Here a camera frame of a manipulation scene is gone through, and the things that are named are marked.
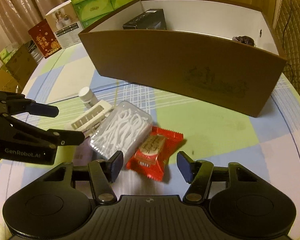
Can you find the purple bottle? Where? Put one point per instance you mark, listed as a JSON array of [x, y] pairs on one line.
[[87, 153]]

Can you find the brown cardboard box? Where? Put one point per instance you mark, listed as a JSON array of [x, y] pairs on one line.
[[165, 62]]

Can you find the beige curtain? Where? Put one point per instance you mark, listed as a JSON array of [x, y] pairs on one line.
[[20, 5]]

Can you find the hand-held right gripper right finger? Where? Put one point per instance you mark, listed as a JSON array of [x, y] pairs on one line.
[[185, 166]]

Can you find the clear floss pick box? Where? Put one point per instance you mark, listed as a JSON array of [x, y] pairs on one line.
[[120, 127]]

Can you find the black product box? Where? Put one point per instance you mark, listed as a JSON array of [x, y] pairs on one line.
[[145, 21]]

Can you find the checked cloth desktop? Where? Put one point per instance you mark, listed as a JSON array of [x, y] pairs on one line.
[[227, 142]]

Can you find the red snack packet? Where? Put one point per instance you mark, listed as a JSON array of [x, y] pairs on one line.
[[152, 152]]

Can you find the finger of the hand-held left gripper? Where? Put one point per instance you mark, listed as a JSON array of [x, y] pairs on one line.
[[65, 137], [43, 110]]

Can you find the red gift box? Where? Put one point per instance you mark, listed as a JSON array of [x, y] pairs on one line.
[[45, 40]]

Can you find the brown cardboard carton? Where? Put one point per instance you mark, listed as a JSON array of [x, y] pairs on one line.
[[20, 62]]

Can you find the brown velvet scrunchie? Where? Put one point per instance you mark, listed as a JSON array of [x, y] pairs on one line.
[[243, 40]]

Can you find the white product box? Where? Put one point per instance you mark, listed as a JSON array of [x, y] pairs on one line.
[[62, 27]]

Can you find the white plastic holder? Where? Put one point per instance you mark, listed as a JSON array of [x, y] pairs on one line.
[[90, 116]]

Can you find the chair with quilted cover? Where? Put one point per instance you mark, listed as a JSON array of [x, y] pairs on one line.
[[297, 30]]

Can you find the stack of green tissue boxes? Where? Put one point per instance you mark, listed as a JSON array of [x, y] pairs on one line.
[[90, 7]]

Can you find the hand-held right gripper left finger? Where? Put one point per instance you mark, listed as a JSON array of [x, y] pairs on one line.
[[117, 166]]

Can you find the green tissue pack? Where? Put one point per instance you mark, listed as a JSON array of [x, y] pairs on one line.
[[7, 52]]

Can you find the white-capped small bottle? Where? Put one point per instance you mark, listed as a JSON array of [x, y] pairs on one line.
[[86, 93]]

